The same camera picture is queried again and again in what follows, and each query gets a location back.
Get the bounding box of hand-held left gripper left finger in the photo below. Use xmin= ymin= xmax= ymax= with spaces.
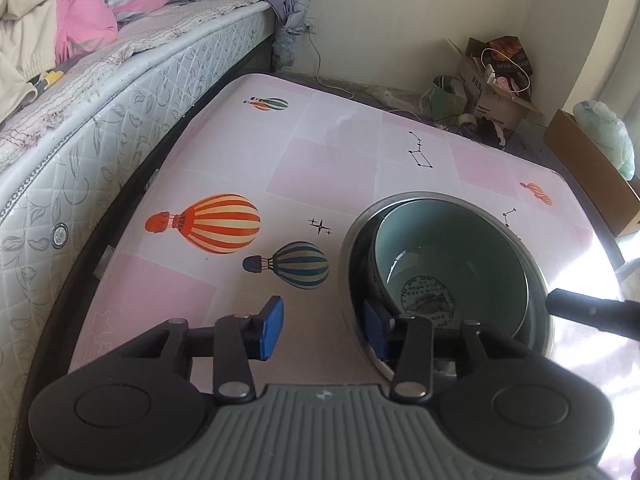
xmin=107 ymin=295 xmax=286 ymax=406

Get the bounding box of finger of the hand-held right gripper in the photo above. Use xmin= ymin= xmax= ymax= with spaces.
xmin=546 ymin=287 xmax=640 ymax=342

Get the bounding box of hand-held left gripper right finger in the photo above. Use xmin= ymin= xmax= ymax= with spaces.
xmin=362 ymin=297 xmax=536 ymax=403

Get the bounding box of small steel bowl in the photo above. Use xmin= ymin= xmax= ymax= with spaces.
xmin=339 ymin=192 xmax=556 ymax=383

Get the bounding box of teal ceramic bowl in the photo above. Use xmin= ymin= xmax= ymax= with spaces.
xmin=370 ymin=199 xmax=531 ymax=346

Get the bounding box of brown cardboard box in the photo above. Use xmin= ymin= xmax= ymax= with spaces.
xmin=543 ymin=109 xmax=640 ymax=238

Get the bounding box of pink printed tablecloth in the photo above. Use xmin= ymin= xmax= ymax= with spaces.
xmin=65 ymin=74 xmax=626 ymax=391

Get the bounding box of pale green plastic bag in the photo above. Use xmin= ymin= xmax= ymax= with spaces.
xmin=572 ymin=100 xmax=636 ymax=181

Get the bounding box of dark cloth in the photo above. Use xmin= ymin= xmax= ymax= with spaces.
xmin=475 ymin=117 xmax=507 ymax=147

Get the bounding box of open cardboard box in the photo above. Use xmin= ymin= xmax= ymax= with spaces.
xmin=447 ymin=35 xmax=546 ymax=133

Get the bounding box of green paper bag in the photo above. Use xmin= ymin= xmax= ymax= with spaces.
xmin=431 ymin=74 xmax=468 ymax=121

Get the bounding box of white quilted mattress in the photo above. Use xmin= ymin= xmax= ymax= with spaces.
xmin=0 ymin=0 xmax=278 ymax=376

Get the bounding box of dark red bag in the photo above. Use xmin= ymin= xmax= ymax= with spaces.
xmin=482 ymin=35 xmax=533 ymax=78

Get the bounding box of grey-purple cloth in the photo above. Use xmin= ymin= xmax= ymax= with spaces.
xmin=177 ymin=0 xmax=313 ymax=71

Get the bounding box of pile of clothes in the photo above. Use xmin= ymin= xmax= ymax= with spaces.
xmin=52 ymin=0 xmax=176 ymax=66

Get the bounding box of cream garment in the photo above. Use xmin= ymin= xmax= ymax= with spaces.
xmin=0 ymin=0 xmax=78 ymax=123

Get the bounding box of white cable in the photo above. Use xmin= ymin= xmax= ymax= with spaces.
xmin=302 ymin=22 xmax=361 ymax=101

